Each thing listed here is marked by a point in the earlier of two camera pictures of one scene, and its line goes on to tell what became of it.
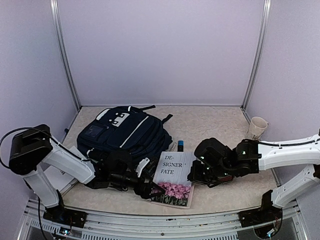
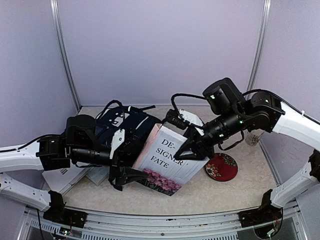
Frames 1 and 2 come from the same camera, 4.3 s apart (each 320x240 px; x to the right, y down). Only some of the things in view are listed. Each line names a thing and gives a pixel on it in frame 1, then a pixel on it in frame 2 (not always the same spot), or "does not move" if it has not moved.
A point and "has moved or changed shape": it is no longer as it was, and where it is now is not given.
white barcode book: x=61 y=180 does not move
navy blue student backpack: x=131 y=130 has moved or changed shape
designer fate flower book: x=171 y=174 has moved or changed shape
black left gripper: x=145 y=193 to x=115 y=172
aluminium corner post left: x=57 y=23 does not move
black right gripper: x=195 y=176 to x=200 y=145
